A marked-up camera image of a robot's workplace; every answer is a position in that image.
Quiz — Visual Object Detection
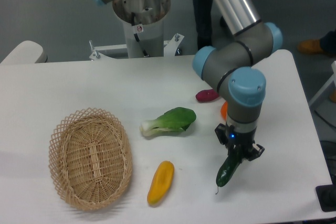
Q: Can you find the tan shoe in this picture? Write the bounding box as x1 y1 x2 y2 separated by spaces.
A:
297 39 335 57

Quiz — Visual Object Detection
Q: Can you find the purple sweet potato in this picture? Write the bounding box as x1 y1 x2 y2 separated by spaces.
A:
195 89 219 103

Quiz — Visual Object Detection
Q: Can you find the woven wicker basket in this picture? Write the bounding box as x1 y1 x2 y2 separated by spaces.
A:
48 108 132 211

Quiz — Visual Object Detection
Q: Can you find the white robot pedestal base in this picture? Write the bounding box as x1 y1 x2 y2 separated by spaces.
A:
89 0 184 60

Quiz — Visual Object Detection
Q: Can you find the white chair armrest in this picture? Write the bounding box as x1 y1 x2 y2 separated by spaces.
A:
1 40 48 66

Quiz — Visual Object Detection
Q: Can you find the green bok choy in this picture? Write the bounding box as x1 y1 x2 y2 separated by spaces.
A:
140 107 196 137

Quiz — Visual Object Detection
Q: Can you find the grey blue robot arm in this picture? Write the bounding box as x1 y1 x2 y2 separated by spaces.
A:
94 0 282 161

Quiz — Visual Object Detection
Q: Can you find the dark green cucumber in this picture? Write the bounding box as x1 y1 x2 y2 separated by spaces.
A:
215 146 242 195

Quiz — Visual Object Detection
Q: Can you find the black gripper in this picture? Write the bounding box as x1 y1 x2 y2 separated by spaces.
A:
215 124 265 164

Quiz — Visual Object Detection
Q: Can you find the black device at edge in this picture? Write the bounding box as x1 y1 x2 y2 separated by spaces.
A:
316 185 335 212

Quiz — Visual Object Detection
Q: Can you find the white furniture at right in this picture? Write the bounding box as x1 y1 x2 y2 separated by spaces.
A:
308 61 335 109

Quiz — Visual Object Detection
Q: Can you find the orange fruit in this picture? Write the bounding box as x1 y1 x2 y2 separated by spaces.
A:
220 101 228 121

